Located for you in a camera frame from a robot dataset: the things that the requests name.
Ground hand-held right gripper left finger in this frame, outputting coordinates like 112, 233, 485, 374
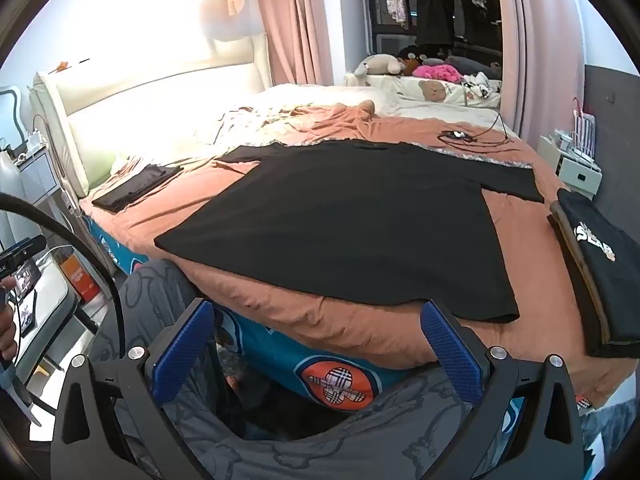
50, 299, 217, 480

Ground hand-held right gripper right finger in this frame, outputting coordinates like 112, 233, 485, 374
421, 299, 587, 480

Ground black t-shirt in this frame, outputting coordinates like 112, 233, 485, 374
154, 141, 546, 323

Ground brown and black folded clothes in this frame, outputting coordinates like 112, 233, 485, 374
546, 200, 613, 358

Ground dark hanging clothes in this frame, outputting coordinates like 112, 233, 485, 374
412, 0, 493, 46

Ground person's left hand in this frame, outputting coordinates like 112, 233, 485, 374
0, 286, 19, 362

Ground smartphone on stand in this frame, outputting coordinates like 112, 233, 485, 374
12, 262, 42, 306

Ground white side table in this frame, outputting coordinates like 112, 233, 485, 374
0, 247, 81, 376

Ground orange box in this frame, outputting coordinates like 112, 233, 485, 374
62, 255, 101, 306

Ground white power strip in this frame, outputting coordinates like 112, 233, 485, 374
60, 187, 81, 221

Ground grey nightstand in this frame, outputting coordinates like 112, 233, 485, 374
0, 142, 68, 241

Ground brown blanket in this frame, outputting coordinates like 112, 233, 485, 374
80, 102, 636, 413

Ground folded black garment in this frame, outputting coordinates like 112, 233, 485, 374
91, 165, 185, 213

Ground cream padded headboard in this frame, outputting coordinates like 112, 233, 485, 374
30, 32, 273, 198

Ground white nightstand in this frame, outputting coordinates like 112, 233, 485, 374
537, 132, 603, 201

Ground striped gift bag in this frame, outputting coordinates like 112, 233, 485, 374
570, 97, 598, 158

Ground black and white spotted cloth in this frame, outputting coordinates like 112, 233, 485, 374
462, 72, 501, 98

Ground pink plush toy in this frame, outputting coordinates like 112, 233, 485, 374
412, 62, 463, 83

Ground brown plush toy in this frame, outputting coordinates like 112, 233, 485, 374
397, 47, 426, 76

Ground beige plush toy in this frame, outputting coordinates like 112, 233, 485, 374
345, 52, 406, 86

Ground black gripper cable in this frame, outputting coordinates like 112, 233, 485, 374
0, 191, 126, 361

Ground black cable with white tag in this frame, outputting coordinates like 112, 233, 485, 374
437, 112, 516, 147

